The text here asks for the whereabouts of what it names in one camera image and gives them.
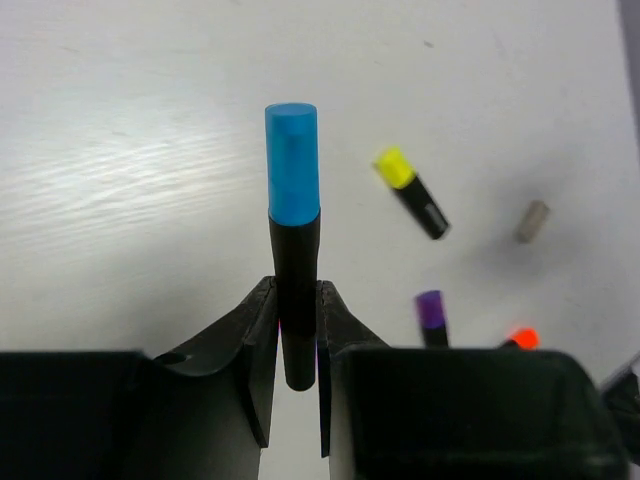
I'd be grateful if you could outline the orange cap highlighter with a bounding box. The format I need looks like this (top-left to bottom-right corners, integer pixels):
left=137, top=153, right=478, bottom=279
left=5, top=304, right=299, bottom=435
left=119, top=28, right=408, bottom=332
left=500, top=327, right=539, bottom=350

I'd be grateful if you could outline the blue cap highlighter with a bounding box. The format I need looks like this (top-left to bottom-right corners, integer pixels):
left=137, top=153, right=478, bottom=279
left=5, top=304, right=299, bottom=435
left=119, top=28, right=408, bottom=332
left=265, top=103, right=321, bottom=391

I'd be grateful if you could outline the purple cap highlighter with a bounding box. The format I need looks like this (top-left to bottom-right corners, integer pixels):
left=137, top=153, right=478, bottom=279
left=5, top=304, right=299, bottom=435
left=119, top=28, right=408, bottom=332
left=415, top=290, right=449, bottom=348

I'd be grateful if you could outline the grey white eraser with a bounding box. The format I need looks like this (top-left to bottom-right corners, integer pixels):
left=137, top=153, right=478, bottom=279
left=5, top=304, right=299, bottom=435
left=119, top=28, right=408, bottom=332
left=514, top=200, right=550, bottom=244

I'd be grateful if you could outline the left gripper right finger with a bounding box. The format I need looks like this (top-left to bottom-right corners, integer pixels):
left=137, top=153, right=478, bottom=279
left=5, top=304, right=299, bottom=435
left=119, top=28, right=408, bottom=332
left=316, top=281, right=630, bottom=479

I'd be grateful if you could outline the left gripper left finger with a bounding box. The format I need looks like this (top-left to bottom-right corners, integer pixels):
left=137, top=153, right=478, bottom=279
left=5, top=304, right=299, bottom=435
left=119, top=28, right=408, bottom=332
left=1, top=277, right=278, bottom=479

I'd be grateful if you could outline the yellow cap highlighter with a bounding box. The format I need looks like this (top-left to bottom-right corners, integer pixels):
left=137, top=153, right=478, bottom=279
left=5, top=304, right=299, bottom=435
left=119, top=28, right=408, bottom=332
left=375, top=147, right=450, bottom=240

